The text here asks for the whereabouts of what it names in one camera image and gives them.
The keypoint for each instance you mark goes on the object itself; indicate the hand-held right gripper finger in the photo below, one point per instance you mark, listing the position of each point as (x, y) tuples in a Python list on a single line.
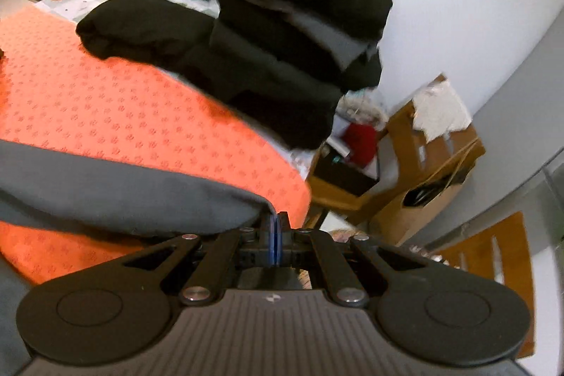
[(270, 241), (280, 241)]

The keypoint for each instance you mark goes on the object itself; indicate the grey pants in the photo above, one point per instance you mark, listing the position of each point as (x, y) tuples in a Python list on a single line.
[(132, 191)]

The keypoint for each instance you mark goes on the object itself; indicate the red cloth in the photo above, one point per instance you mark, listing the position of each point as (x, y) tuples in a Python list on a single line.
[(361, 142)]

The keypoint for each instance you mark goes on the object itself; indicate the cardboard box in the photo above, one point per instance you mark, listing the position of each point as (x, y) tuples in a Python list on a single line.
[(423, 208)]

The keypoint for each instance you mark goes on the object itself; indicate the wooden chair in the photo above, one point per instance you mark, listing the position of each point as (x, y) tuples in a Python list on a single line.
[(493, 244), (403, 138)]

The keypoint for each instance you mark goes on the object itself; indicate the white cloth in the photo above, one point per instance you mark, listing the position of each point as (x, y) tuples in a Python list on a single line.
[(440, 111)]

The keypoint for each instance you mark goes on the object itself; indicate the folded grey garment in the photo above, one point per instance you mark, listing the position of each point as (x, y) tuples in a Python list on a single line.
[(339, 43)]

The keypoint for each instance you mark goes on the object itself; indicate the orange patterned mat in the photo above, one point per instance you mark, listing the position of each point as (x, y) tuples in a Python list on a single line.
[(110, 103)]

